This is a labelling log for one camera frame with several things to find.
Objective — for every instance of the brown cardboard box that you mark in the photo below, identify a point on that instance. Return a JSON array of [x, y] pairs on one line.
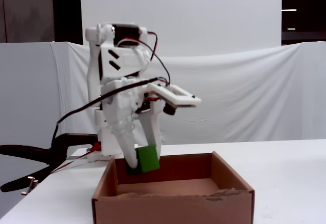
[[165, 208]]

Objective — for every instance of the green cube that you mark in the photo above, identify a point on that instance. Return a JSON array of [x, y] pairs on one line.
[[149, 159]]

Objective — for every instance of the dark wooden cabinet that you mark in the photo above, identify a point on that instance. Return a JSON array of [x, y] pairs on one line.
[[28, 10]]

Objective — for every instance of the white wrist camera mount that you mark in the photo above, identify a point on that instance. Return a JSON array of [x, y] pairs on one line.
[[183, 99]]

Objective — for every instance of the white cloth drape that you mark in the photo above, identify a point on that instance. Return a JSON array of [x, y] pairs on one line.
[[229, 94]]

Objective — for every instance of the white backdrop board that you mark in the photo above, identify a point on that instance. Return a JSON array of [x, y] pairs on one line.
[[203, 10]]

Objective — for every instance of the black table clamp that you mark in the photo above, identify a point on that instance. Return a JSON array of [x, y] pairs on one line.
[[25, 149]]

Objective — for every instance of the fluorescent light tube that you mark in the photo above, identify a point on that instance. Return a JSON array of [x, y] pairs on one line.
[[292, 28], [289, 10]]

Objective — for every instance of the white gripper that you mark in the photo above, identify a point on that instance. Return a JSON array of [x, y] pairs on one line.
[[121, 109]]

